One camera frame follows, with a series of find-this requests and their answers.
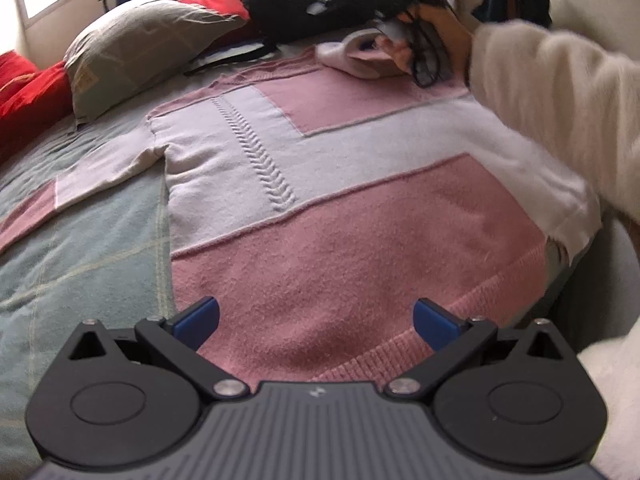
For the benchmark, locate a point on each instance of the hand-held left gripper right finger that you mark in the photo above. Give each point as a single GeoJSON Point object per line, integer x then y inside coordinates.
{"type": "Point", "coordinates": [435, 325]}

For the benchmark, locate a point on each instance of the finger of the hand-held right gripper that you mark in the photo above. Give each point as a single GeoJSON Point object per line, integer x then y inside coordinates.
{"type": "Point", "coordinates": [387, 27]}

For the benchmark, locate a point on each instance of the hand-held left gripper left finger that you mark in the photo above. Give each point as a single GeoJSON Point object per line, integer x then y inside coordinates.
{"type": "Point", "coordinates": [197, 322]}

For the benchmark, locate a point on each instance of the pink and white sweater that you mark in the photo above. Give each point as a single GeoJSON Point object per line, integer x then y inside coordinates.
{"type": "Point", "coordinates": [350, 240]}

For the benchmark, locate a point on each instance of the person's right hand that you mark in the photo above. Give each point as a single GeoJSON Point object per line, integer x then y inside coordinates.
{"type": "Point", "coordinates": [452, 40]}

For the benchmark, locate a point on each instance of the green checked quilt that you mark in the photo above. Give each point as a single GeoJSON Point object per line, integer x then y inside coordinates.
{"type": "Point", "coordinates": [75, 260]}

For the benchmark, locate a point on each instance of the person's cream fuzzy top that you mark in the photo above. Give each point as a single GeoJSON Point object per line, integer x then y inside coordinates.
{"type": "Point", "coordinates": [615, 410]}

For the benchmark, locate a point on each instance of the grey pillow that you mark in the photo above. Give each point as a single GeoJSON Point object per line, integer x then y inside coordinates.
{"type": "Point", "coordinates": [140, 45]}

